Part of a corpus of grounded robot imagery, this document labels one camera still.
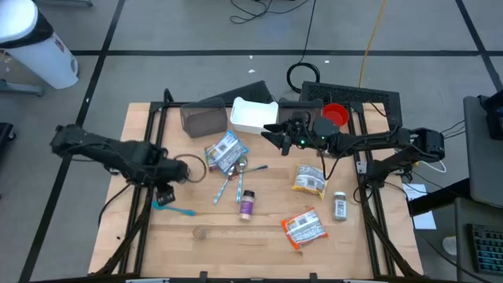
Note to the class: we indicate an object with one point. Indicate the grey table foot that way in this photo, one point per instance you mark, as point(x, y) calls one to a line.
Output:
point(63, 2)
point(19, 88)

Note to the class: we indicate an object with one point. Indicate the grey label spice jar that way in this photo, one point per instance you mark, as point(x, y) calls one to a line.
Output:
point(340, 208)

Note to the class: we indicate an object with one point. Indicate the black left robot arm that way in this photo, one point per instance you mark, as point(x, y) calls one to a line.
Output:
point(98, 147)

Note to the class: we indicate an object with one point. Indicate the purple bowl metal spoon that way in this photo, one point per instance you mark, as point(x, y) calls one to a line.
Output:
point(222, 192)

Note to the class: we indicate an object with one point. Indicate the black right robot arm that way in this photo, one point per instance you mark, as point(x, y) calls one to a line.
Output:
point(373, 139)

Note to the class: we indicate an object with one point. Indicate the white plastic bin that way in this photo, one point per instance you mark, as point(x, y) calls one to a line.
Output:
point(251, 116)

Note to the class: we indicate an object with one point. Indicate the white computer mouse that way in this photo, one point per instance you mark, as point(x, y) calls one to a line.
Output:
point(450, 245)

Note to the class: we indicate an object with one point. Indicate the teal silicone spoon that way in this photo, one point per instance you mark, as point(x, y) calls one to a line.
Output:
point(177, 210)

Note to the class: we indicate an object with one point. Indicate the black aluminium table frame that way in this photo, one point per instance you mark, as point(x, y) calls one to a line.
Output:
point(155, 105)

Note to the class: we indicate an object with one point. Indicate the backlit black keyboard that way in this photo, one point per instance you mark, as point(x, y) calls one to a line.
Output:
point(487, 247)

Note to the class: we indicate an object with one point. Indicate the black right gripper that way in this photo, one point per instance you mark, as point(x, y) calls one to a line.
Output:
point(300, 135)

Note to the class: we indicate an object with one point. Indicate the dark grey desk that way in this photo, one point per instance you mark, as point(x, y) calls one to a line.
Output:
point(461, 236)

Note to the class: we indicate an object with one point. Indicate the white paper sheet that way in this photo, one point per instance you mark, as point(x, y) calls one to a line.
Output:
point(424, 222)

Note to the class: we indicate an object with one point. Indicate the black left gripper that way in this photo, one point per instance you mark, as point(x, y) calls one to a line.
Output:
point(165, 173)

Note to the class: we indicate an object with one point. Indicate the grey translucent plastic bin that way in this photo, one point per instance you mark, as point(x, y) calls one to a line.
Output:
point(204, 120)
point(285, 114)

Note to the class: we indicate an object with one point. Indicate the small brown spice jar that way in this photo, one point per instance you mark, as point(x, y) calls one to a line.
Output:
point(199, 232)

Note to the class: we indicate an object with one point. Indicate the black desktop device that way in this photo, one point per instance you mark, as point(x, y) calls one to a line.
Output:
point(495, 118)

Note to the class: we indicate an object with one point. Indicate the white trash can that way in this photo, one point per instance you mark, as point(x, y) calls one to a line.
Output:
point(43, 63)

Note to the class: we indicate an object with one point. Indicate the orange ramen packet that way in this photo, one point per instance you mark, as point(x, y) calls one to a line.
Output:
point(304, 230)

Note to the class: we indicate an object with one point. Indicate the yellow ramen packet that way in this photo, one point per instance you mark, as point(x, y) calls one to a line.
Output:
point(310, 181)

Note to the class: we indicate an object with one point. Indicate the black desk beam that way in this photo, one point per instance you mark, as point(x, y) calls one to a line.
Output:
point(436, 198)

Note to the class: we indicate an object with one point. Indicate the purple label spice jar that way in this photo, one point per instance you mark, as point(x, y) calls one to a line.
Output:
point(247, 206)

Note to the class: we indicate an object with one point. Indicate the blue white ramen packet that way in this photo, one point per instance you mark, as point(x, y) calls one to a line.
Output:
point(230, 151)

